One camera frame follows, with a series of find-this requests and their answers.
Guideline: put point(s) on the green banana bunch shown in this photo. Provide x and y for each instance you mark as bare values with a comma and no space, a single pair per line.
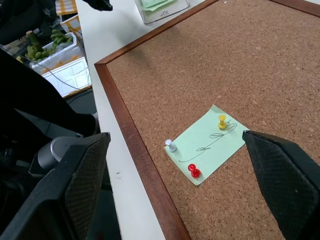
37,51

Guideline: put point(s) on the white push pin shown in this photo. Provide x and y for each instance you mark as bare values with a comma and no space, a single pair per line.
171,146

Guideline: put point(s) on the clear plastic container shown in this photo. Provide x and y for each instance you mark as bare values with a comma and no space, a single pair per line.
163,11

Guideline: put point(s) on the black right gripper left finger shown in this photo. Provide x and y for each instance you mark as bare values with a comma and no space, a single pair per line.
75,190

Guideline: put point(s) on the red push pin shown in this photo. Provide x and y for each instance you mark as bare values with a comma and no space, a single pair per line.
194,171

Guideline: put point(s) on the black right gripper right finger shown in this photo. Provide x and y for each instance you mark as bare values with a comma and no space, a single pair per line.
287,185

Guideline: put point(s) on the white foam box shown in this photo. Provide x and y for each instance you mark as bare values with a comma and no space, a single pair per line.
67,72

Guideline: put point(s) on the silver robot body joint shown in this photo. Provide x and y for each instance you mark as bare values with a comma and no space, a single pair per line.
51,153

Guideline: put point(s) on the black left gripper of robot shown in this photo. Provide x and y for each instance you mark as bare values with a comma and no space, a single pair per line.
98,4

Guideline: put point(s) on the cork board with wooden frame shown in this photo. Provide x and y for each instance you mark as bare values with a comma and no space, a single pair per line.
225,100

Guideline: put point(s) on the green sticky note with scribble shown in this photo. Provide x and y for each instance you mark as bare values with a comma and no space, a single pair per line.
207,147

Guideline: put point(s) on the yellow push pin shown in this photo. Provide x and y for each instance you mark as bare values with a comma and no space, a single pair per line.
222,122

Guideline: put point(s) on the yellow and white carton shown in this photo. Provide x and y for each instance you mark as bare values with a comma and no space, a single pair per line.
70,17

